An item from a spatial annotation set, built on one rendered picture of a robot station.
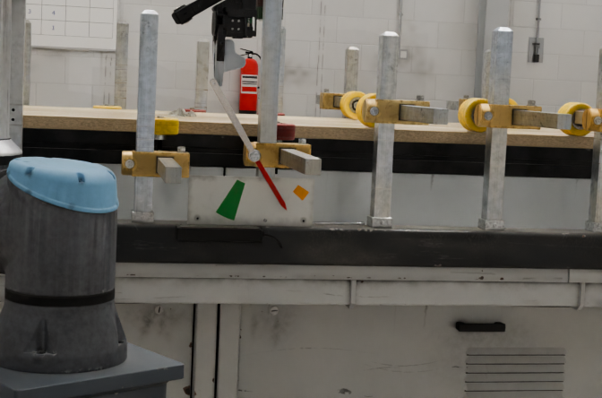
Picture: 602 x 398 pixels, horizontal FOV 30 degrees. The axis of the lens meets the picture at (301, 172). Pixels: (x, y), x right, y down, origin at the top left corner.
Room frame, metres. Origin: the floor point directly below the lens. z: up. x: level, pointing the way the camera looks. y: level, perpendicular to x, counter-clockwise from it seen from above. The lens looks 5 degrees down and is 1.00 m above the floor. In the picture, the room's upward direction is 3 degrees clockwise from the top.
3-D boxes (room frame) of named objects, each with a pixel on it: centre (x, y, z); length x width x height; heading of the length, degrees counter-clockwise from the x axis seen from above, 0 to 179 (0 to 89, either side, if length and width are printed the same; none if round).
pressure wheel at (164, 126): (2.44, 0.31, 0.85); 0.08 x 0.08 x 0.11
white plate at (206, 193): (2.29, 0.10, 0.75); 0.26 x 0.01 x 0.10; 101
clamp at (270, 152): (2.33, 0.05, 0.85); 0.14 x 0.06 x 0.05; 101
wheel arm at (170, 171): (2.25, 0.27, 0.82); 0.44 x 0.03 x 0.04; 11
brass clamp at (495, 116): (2.42, -0.44, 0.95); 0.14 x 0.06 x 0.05; 101
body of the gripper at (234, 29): (2.23, 0.15, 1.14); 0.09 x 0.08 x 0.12; 101
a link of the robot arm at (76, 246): (1.55, 0.34, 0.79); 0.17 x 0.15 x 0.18; 62
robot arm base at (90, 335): (1.55, 0.33, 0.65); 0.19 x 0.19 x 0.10
